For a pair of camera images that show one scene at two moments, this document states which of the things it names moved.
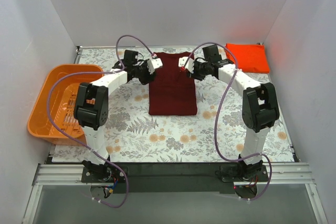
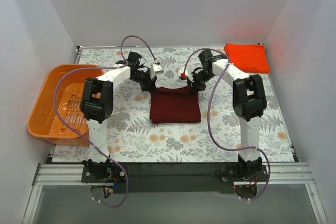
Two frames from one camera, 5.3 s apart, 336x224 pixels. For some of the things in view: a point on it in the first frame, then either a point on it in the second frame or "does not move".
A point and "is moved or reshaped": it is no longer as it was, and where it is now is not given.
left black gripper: (146, 74) does not move
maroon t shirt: (172, 93) is moved or reshaped
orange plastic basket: (61, 103) does not move
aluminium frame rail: (70, 174) does not move
